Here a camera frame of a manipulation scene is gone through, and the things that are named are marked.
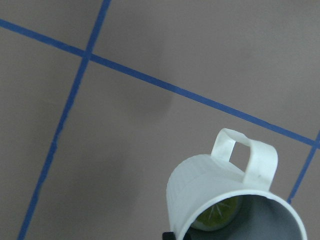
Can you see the white plastic cup with handle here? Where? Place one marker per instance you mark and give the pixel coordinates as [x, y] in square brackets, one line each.
[236, 166]

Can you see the lemon slice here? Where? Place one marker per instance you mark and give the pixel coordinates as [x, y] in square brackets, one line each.
[218, 215]

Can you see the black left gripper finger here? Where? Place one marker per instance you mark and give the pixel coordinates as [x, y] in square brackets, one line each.
[168, 235]

